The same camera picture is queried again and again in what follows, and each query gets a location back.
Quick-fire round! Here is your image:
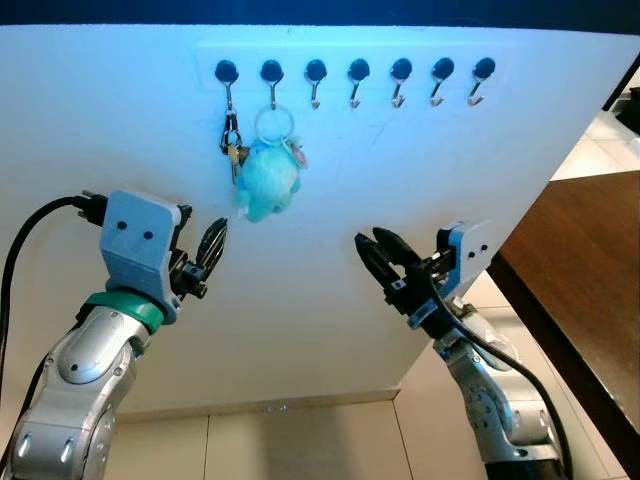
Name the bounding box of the dark knob metal hook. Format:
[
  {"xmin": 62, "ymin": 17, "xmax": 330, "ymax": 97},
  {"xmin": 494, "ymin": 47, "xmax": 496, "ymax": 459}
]
[
  {"xmin": 430, "ymin": 57, "xmax": 456, "ymax": 107},
  {"xmin": 215, "ymin": 60, "xmax": 239, "ymax": 111},
  {"xmin": 390, "ymin": 57, "xmax": 413, "ymax": 108},
  {"xmin": 348, "ymin": 58, "xmax": 371, "ymax": 108},
  {"xmin": 305, "ymin": 59, "xmax": 328, "ymax": 109},
  {"xmin": 468, "ymin": 57, "xmax": 497, "ymax": 106},
  {"xmin": 261, "ymin": 60, "xmax": 285, "ymax": 109}
]

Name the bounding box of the dark key bunch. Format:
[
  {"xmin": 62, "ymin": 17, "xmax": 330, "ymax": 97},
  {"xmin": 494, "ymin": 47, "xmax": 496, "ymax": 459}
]
[{"xmin": 220, "ymin": 108, "xmax": 247, "ymax": 183}]

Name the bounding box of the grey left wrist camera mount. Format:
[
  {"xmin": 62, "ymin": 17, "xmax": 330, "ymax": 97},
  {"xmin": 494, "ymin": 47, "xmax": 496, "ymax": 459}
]
[{"xmin": 100, "ymin": 190, "xmax": 192, "ymax": 326}]

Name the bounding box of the blue plush keychain with ring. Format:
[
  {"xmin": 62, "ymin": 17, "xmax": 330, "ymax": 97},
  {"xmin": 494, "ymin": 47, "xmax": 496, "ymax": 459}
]
[{"xmin": 235, "ymin": 105, "xmax": 308, "ymax": 223}]

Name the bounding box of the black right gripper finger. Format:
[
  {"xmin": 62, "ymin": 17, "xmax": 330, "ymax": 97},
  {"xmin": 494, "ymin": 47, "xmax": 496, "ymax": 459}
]
[
  {"xmin": 355, "ymin": 233, "xmax": 399, "ymax": 294},
  {"xmin": 372, "ymin": 228, "xmax": 427, "ymax": 274}
]

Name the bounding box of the dark cabinet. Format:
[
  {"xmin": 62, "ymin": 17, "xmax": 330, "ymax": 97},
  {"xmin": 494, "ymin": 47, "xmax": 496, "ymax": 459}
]
[{"xmin": 615, "ymin": 92, "xmax": 640, "ymax": 136}]

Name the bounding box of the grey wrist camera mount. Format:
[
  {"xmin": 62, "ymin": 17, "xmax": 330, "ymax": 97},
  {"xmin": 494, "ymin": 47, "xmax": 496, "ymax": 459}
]
[
  {"xmin": 100, "ymin": 190, "xmax": 192, "ymax": 326},
  {"xmin": 437, "ymin": 220, "xmax": 497, "ymax": 303}
]

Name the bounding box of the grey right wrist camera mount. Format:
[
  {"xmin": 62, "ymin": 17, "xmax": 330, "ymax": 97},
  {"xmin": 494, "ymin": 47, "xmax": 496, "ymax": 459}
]
[{"xmin": 437, "ymin": 220, "xmax": 497, "ymax": 303}]

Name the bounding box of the brown wooden table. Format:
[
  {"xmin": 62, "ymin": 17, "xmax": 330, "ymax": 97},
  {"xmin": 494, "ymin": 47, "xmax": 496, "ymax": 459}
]
[{"xmin": 487, "ymin": 170, "xmax": 640, "ymax": 480}]

